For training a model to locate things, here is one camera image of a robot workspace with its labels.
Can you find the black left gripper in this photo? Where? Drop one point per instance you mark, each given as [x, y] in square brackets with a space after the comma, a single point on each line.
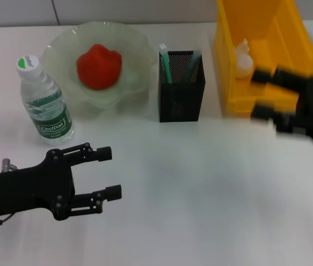
[26, 191]

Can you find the silver glitter pen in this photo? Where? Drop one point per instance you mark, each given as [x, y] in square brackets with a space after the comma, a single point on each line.
[191, 67]

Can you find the clear water bottle green label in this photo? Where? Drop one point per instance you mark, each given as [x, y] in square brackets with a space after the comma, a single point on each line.
[48, 110]

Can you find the red pepper toy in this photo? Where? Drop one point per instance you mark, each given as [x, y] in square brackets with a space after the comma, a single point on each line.
[98, 67]

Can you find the green utility knife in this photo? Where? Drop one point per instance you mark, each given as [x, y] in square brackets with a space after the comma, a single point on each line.
[166, 66]

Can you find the black mesh pen holder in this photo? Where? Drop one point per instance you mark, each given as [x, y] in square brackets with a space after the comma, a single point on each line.
[181, 102]

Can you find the green glass fruit plate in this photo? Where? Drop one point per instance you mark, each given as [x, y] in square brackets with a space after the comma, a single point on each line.
[59, 55]

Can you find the yellow plastic bin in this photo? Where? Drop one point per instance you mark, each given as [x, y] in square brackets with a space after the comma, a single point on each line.
[284, 41]

